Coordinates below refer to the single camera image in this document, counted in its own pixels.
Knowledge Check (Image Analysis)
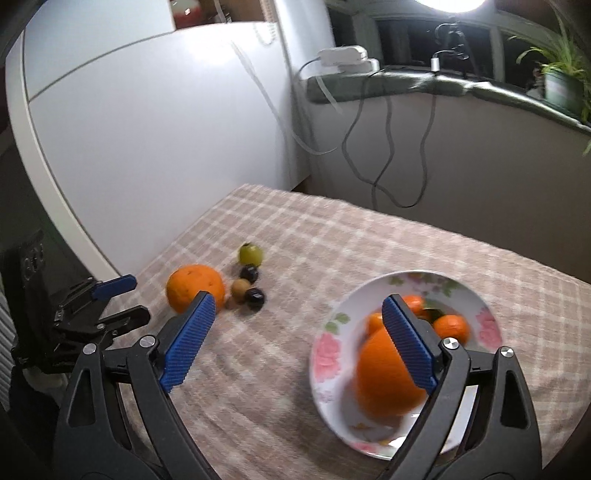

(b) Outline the white refrigerator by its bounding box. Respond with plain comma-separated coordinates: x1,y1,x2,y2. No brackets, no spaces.
4,18,310,278

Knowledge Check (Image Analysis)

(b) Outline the large orange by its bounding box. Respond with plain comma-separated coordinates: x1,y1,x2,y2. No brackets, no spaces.
355,325,428,418
166,264,226,315

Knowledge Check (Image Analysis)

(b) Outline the white window frame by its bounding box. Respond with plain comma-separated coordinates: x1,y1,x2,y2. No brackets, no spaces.
323,0,591,93

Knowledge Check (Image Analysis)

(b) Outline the flat white cable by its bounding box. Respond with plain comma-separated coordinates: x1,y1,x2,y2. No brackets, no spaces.
318,76,343,114

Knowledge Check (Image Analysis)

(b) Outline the floral white plate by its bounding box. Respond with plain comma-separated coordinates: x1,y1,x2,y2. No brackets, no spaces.
309,270,504,462

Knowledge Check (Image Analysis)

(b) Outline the green round fruit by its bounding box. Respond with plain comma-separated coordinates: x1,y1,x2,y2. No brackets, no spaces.
238,243,264,267

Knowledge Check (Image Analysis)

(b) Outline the red ornament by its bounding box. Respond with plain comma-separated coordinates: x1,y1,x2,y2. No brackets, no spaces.
171,0,204,28

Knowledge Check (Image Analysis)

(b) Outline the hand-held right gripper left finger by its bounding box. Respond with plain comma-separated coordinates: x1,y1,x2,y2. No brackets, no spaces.
55,291,218,480

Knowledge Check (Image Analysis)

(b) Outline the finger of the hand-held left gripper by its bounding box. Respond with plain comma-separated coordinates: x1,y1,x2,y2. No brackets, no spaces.
95,305,151,344
58,274,137,319

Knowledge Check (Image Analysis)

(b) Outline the thin white cable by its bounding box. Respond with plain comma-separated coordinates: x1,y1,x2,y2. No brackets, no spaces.
231,41,342,155

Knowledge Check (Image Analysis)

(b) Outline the black ring light cable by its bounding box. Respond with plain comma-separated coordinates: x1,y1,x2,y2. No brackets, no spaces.
383,53,462,208

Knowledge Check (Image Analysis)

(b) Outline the white power strip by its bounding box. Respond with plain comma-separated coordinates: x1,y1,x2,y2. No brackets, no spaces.
318,44,382,75

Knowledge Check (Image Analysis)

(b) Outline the checked beige tablecloth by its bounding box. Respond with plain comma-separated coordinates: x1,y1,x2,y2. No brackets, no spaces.
99,184,591,480

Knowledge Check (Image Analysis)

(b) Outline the potted spider plant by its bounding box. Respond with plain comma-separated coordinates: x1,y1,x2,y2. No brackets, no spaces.
510,4,591,153

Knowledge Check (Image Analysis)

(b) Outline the black power cable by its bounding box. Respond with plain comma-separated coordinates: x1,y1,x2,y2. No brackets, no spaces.
342,69,398,204

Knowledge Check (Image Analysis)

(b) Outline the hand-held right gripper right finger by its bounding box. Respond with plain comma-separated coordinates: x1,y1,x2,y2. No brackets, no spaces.
381,294,543,480

